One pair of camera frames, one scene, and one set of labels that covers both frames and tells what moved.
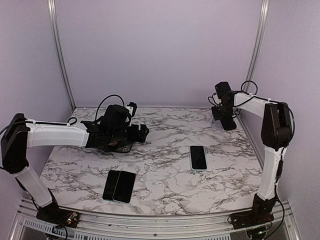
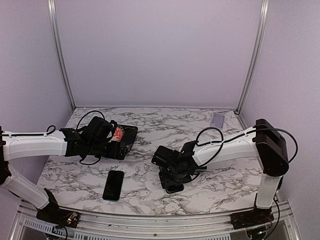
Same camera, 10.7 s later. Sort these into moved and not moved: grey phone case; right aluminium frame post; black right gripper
Moved: black right gripper
Not moved: right aluminium frame post; grey phone case
